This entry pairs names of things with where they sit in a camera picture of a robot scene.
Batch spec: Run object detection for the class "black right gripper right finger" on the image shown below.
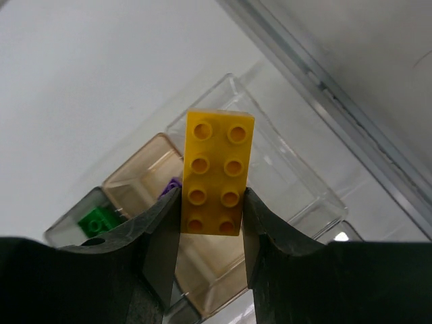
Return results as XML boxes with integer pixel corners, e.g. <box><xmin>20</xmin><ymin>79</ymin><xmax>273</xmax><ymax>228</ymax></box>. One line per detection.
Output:
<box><xmin>243</xmin><ymin>188</ymin><xmax>431</xmax><ymax>323</ymax></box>

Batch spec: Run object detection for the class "aluminium table frame rail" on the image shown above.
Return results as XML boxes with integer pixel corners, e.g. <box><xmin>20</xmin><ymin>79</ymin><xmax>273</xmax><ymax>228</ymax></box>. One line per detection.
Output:
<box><xmin>221</xmin><ymin>1</ymin><xmax>431</xmax><ymax>236</ymax></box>

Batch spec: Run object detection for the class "clear transparent bin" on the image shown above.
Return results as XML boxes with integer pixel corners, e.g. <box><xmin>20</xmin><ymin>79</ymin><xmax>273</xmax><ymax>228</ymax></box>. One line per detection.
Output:
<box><xmin>167</xmin><ymin>74</ymin><xmax>359</xmax><ymax>243</ymax></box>

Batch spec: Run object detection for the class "amber transparent bin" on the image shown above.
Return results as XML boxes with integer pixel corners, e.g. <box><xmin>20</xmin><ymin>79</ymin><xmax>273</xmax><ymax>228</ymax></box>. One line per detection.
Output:
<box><xmin>102</xmin><ymin>133</ymin><xmax>247</xmax><ymax>319</ymax></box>

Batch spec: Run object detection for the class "yellow rectangular lego brick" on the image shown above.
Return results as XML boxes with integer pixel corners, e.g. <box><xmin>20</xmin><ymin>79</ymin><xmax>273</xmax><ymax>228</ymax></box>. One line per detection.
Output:
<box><xmin>181</xmin><ymin>110</ymin><xmax>255</xmax><ymax>236</ymax></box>

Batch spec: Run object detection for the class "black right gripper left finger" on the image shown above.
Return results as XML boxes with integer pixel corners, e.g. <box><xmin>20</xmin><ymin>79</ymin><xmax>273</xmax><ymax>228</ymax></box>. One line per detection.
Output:
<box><xmin>1</xmin><ymin>188</ymin><xmax>182</xmax><ymax>323</ymax></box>

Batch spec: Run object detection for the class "green lego brick in bin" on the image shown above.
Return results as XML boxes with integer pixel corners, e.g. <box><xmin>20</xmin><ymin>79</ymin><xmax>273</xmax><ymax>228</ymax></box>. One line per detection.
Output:
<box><xmin>78</xmin><ymin>207</ymin><xmax>122</xmax><ymax>238</ymax></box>

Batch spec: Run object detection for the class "purple butterfly lego brick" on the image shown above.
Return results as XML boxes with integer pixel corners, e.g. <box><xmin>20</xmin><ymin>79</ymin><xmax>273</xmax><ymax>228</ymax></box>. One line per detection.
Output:
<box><xmin>158</xmin><ymin>177</ymin><xmax>182</xmax><ymax>199</ymax></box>

